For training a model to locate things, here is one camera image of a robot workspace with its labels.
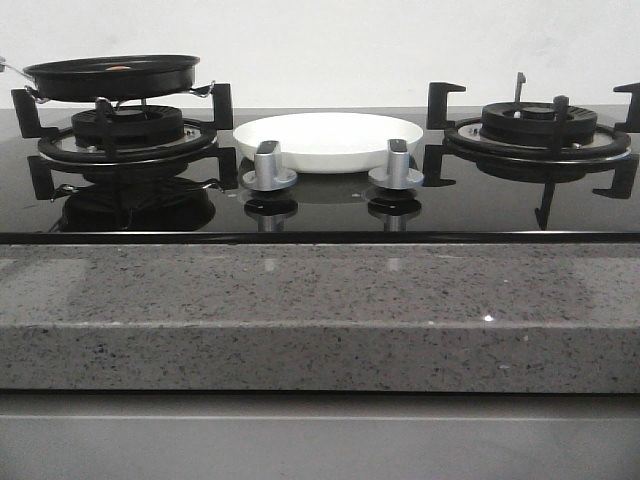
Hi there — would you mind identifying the black frying pan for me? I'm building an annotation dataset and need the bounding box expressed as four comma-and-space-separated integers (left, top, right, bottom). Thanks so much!
17, 54, 200, 102

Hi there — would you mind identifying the black gas burner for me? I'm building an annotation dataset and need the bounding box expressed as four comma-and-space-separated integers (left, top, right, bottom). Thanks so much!
71, 105, 184, 149
480, 102, 598, 147

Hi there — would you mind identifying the white round plate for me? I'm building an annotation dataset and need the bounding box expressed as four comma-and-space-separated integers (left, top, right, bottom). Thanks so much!
233, 112, 423, 174

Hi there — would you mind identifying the black pan support grate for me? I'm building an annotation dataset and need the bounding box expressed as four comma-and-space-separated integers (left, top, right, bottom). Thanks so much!
422, 73, 639, 231
14, 84, 234, 200

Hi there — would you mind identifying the black left pan support grate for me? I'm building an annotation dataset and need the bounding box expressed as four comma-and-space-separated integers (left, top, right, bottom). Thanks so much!
14, 84, 234, 200

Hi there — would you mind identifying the silver left stove knob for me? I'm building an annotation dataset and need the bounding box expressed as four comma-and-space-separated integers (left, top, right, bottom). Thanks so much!
242, 140, 298, 192

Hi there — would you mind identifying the silver stove knob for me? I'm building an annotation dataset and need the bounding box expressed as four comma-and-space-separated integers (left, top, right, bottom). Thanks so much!
242, 140, 298, 192
368, 139, 424, 190

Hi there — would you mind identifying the black left gas burner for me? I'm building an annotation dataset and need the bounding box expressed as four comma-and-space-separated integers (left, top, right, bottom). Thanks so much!
71, 105, 184, 149

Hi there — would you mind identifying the black right pan support grate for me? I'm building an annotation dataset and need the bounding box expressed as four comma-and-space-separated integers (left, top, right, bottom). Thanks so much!
422, 73, 639, 231

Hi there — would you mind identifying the wire pan support stand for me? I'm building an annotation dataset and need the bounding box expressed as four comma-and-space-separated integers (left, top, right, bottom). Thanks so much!
11, 79, 217, 105

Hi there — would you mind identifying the black glass gas stove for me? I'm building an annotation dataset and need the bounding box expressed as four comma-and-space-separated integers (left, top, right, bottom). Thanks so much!
1, 109, 639, 244

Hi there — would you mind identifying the silver right stove knob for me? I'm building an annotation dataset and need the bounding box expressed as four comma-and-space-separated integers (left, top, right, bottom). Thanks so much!
368, 139, 424, 190

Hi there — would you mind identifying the grey cabinet front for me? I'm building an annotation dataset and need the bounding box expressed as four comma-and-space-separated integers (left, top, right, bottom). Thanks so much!
1, 393, 639, 479

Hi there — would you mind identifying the black right gas burner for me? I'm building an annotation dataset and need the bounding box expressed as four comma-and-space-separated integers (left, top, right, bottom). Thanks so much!
480, 102, 598, 147

